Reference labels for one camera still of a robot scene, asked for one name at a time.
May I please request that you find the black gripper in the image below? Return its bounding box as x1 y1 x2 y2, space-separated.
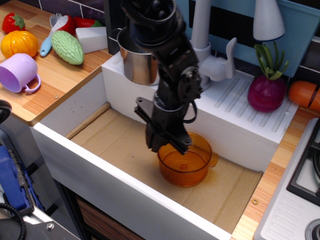
134 97 192 155

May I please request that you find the orange transparent plastic pot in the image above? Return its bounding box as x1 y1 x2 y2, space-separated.
157 132 219 187

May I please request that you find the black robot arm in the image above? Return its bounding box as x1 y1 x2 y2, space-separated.
121 0 203 155

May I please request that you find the cardboard sink liner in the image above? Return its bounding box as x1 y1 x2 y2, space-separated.
66 103 263 233

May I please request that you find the white toy sink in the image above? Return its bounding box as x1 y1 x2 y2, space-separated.
31 54 298 240

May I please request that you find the stainless steel pot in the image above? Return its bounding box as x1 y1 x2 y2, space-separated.
109 27 160 86

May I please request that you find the white toy faucet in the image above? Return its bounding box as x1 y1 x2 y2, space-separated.
190 0 238 90

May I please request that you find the wooden drawer front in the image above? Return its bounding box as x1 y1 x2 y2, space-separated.
76 196 144 240

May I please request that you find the white block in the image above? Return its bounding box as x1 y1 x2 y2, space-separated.
75 26 108 54

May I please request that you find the purple toy radish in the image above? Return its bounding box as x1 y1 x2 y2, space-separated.
247 41 289 113

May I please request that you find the green toy bitter gourd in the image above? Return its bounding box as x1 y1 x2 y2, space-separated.
51 30 84 65

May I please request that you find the red toy pepper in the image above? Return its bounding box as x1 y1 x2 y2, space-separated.
73 16 104 28

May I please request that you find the light blue plastic bin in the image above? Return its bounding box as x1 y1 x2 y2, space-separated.
174 0 320 78

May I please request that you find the blue device left edge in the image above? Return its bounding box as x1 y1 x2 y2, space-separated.
0 130 45 216

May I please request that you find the blue white toy spork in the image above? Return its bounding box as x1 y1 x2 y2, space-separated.
39 13 69 57

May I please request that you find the lilac plastic cup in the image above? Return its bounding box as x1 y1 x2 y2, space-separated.
0 53 42 94

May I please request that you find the white toy stove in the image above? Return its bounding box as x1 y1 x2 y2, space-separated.
253 118 320 240

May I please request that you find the orange toy carrot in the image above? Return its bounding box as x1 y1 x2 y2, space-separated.
288 80 320 112

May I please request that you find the orange toy pumpkin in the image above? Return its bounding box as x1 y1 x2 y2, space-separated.
0 30 39 59

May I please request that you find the red toy strawberry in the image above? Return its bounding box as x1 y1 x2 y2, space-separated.
1 12 26 34

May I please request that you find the black braided cable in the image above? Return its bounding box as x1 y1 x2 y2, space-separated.
0 99 32 240

